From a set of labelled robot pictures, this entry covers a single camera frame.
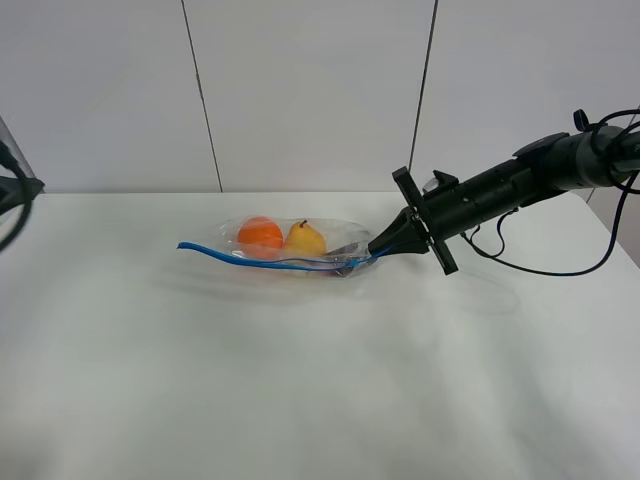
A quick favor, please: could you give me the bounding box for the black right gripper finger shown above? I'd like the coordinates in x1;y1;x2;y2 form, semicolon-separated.
368;208;425;249
372;235;430;256

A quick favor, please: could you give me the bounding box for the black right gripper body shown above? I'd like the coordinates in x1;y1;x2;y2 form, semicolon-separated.
393;167;531;274

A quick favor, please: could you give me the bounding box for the clear zip bag blue seal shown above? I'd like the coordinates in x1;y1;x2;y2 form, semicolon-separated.
177;216;373;275

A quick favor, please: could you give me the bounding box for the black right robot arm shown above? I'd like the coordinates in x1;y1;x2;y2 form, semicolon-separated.
368;122;639;274

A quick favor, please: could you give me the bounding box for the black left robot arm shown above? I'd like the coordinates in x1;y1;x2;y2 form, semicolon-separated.
1;138;45;252

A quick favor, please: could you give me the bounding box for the dark purple item in bag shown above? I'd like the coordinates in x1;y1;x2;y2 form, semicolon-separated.
319;242;376;278

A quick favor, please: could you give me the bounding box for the yellow pear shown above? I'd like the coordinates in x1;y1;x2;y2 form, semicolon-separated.
283;220;327;257

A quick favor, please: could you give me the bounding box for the orange fruit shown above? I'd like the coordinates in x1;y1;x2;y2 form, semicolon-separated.
236;217;284;260

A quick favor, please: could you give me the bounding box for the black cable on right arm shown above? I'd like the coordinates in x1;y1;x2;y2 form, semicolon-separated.
462;105;640;277

